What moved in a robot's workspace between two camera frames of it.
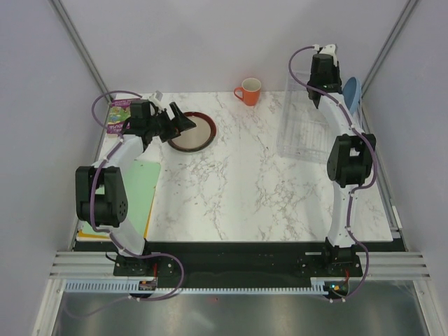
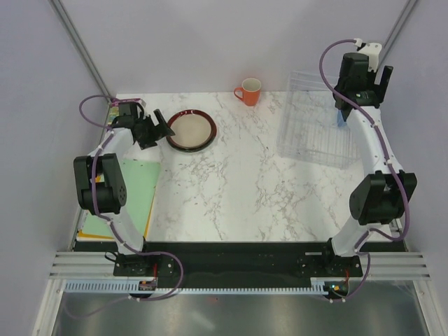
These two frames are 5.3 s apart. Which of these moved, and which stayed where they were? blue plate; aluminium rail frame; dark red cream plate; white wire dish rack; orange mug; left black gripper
Moved: left black gripper; blue plate
Stayed: aluminium rail frame; orange mug; dark red cream plate; white wire dish rack
